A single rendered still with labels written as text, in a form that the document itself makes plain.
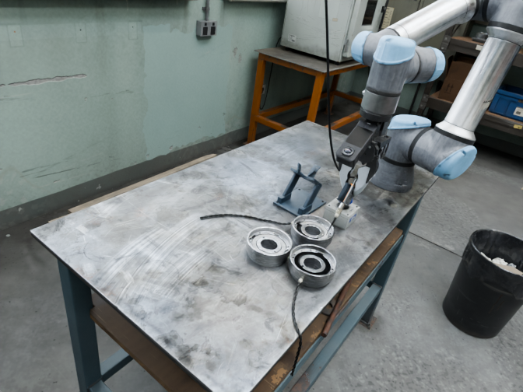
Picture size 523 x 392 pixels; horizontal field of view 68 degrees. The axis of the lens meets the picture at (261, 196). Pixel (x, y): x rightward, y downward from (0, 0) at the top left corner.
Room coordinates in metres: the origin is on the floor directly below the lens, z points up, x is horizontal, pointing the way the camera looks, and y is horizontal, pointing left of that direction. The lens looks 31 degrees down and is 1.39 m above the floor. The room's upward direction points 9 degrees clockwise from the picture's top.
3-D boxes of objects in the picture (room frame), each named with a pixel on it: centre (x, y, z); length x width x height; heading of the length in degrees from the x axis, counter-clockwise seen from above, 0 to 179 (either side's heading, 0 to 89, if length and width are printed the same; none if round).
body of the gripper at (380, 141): (0.87, -0.23, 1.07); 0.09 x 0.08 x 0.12; 145
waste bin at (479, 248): (1.46, -1.14, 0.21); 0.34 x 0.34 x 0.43
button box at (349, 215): (0.91, -0.23, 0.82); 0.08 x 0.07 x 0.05; 148
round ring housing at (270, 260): (0.71, -0.04, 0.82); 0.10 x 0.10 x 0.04
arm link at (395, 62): (0.86, -0.22, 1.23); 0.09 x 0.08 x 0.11; 130
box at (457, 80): (3.99, -1.80, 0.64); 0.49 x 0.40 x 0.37; 63
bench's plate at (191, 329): (1.00, -0.08, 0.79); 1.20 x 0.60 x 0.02; 148
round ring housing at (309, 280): (0.67, -0.14, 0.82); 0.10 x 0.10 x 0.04
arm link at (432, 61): (0.94, -0.29, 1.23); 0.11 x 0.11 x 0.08; 40
